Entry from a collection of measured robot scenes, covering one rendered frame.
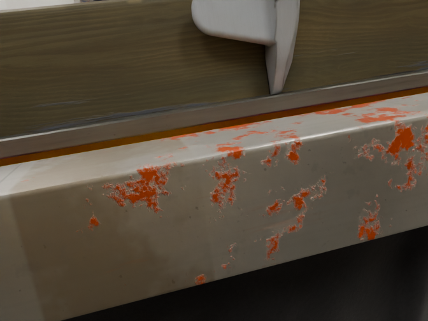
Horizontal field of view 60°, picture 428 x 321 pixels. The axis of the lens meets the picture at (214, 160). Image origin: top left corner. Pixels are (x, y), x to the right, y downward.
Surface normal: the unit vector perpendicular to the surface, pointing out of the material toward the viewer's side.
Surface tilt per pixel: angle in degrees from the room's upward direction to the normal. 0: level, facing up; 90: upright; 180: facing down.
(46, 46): 90
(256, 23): 83
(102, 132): 90
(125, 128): 90
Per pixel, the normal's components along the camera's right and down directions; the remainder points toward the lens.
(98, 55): 0.24, 0.22
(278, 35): 0.26, 0.43
